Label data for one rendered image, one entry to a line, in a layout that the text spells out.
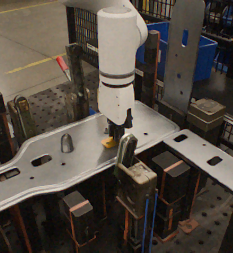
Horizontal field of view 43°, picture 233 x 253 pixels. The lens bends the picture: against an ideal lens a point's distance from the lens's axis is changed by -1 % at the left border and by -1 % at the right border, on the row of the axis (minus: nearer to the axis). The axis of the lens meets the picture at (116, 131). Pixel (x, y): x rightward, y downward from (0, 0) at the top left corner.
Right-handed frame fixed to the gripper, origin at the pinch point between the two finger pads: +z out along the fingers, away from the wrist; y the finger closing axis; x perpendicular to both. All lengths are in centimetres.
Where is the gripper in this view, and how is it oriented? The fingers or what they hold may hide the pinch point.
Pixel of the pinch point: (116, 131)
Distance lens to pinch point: 80.3
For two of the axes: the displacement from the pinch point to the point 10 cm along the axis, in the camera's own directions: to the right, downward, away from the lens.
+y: 5.9, 4.7, -6.5
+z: 0.0, 8.1, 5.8
